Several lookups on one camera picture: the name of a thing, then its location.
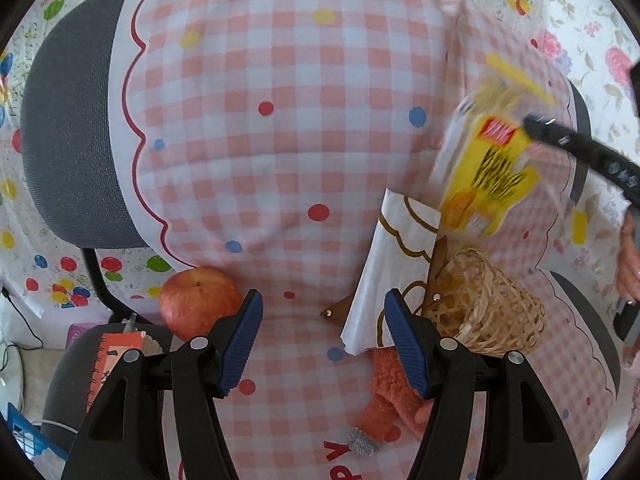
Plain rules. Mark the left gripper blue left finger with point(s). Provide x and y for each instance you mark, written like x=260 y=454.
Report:
x=236 y=335

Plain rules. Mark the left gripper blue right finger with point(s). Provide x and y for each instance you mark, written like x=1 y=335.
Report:
x=412 y=336

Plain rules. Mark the yellow snack wrapper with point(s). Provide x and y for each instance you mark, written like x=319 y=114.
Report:
x=492 y=177

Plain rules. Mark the clear yellow-edged plastic wrapper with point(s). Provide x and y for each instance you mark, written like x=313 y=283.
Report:
x=503 y=91

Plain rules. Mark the right hand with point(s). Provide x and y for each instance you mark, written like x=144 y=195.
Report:
x=628 y=263

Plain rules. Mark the orange knitted glove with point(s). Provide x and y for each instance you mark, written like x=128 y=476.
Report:
x=392 y=398

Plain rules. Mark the small yellow wrapper scrap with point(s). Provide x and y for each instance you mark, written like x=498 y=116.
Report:
x=580 y=225

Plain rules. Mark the woven bamboo basket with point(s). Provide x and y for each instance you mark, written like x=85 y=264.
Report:
x=476 y=303

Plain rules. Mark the red apple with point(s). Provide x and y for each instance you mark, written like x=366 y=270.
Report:
x=192 y=301

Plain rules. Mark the white paper bag brown lines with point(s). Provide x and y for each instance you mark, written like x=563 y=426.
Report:
x=400 y=256

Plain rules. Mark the orange cover notebook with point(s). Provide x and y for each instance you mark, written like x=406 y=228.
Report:
x=111 y=347

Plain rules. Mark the blue plastic basket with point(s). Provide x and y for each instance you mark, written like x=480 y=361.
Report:
x=28 y=437

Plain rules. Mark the pink checkered chair cover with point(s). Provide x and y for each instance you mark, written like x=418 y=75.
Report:
x=260 y=136

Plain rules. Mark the floral wall cloth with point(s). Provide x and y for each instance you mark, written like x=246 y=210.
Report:
x=591 y=44

